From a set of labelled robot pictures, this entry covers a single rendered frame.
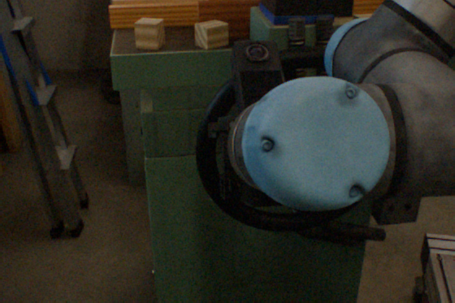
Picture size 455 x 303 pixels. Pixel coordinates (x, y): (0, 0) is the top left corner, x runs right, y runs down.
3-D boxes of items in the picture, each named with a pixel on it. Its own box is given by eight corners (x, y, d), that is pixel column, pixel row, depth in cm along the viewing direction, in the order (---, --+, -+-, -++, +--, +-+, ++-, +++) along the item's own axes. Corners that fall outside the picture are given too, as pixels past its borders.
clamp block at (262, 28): (263, 87, 75) (265, 28, 71) (246, 58, 87) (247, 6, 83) (358, 82, 77) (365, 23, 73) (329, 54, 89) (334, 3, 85)
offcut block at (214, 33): (216, 40, 86) (215, 19, 85) (228, 45, 84) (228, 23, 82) (195, 45, 84) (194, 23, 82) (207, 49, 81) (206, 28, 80)
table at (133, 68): (108, 115, 73) (103, 76, 71) (116, 51, 100) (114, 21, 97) (490, 92, 81) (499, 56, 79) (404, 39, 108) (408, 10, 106)
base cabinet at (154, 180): (165, 417, 120) (140, 160, 88) (157, 257, 171) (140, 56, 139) (344, 391, 126) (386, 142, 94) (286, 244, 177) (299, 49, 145)
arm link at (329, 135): (413, 214, 27) (256, 222, 26) (345, 195, 38) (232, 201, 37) (407, 67, 27) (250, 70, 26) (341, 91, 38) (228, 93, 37)
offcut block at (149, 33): (165, 43, 85) (163, 19, 83) (158, 49, 81) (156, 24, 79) (144, 42, 85) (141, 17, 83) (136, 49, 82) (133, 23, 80)
